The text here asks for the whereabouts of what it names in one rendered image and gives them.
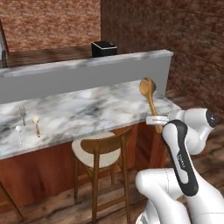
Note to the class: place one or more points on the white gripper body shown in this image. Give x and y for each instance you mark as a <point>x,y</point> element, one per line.
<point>157,120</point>

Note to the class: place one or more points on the wooden stool with cream seat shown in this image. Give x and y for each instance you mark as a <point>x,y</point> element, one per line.
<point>96,145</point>

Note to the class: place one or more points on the grey raised counter ledge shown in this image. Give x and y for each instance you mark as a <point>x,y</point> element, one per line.
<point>87,75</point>

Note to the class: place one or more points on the metallic fork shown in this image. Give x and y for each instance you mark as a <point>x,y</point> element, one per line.
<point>22,112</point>

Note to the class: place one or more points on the grey metal appliance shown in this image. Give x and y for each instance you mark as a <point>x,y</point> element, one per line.
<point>3,49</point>

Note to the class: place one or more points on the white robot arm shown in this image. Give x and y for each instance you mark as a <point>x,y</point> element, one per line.
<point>175,186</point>

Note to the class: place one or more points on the metallic spoon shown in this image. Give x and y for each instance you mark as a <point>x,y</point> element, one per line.
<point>19,129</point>

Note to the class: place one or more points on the large wooden spoon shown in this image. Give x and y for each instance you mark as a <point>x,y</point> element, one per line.
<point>147,87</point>

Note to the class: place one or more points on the black box appliance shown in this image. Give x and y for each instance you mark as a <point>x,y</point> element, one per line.
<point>103,49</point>

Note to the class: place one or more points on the small wooden spoon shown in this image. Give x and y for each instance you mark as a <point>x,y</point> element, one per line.
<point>36,122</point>

